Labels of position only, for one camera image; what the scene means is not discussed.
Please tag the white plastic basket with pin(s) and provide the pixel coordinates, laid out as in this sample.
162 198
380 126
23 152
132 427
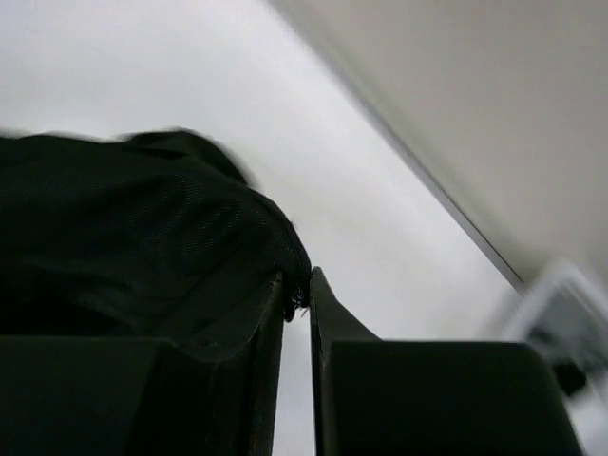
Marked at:
563 316

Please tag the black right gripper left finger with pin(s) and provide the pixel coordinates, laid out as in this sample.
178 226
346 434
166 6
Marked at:
70 395

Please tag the aluminium table edge rail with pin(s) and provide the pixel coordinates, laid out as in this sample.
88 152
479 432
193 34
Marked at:
357 75

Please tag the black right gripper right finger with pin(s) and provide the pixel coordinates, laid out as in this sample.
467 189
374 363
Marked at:
378 397

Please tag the black pleated skirt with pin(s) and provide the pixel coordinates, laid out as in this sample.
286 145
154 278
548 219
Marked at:
156 234

